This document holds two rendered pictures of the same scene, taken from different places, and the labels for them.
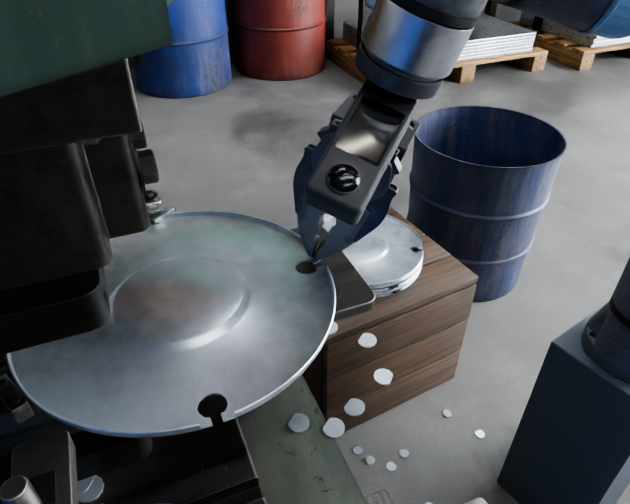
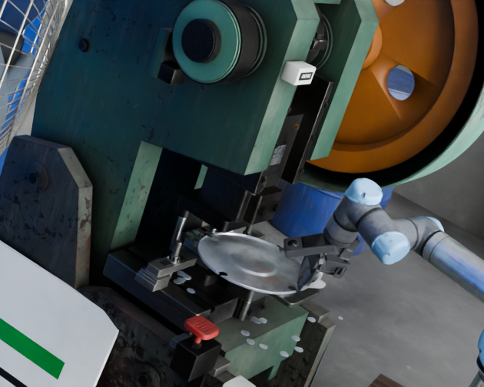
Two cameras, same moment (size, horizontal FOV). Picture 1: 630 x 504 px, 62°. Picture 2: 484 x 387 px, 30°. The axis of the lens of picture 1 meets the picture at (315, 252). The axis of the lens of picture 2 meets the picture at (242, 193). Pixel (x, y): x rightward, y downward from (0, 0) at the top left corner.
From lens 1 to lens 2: 188 cm
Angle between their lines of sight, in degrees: 47
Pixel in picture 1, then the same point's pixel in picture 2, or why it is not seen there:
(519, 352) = not seen: outside the picture
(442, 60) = (335, 233)
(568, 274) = not seen: outside the picture
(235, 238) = (291, 270)
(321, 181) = (288, 240)
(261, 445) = (229, 325)
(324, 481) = (229, 340)
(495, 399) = not seen: outside the picture
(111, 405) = (208, 256)
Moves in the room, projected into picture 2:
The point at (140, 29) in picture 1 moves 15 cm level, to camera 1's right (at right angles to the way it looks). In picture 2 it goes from (241, 171) to (276, 203)
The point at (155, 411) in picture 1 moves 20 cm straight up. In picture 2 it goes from (213, 264) to (237, 192)
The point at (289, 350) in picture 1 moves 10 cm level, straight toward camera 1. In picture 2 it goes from (253, 286) to (220, 288)
